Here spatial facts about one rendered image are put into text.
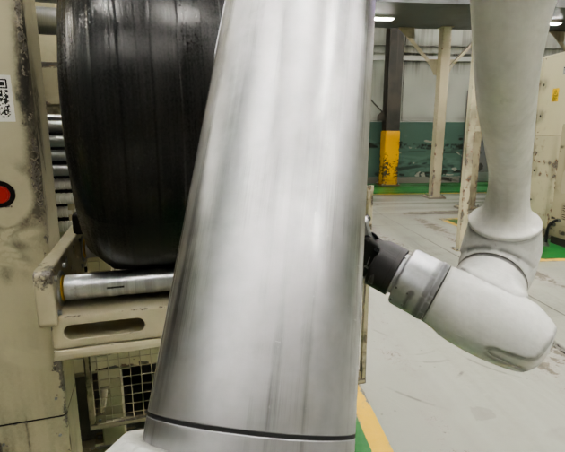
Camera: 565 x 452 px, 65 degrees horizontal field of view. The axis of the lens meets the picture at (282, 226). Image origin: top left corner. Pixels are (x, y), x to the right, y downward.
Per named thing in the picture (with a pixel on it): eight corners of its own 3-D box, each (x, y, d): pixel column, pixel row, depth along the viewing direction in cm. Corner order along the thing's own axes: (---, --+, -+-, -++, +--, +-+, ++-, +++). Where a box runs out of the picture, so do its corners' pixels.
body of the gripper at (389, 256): (398, 267, 60) (339, 237, 64) (380, 307, 66) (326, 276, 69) (417, 239, 66) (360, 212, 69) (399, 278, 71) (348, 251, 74)
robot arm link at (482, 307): (411, 339, 64) (438, 284, 73) (519, 402, 59) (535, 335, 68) (438, 291, 57) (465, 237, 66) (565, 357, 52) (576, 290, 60)
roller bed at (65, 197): (27, 237, 115) (13, 117, 109) (39, 225, 129) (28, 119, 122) (108, 231, 120) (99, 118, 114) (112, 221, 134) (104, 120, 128)
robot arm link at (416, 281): (413, 332, 64) (376, 310, 66) (433, 294, 70) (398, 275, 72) (437, 291, 58) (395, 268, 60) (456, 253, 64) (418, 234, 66)
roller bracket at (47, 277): (38, 330, 72) (30, 273, 70) (74, 263, 109) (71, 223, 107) (60, 327, 73) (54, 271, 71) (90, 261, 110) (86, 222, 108)
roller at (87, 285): (56, 305, 75) (54, 280, 75) (62, 296, 80) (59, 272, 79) (257, 285, 85) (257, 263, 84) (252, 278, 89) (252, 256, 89)
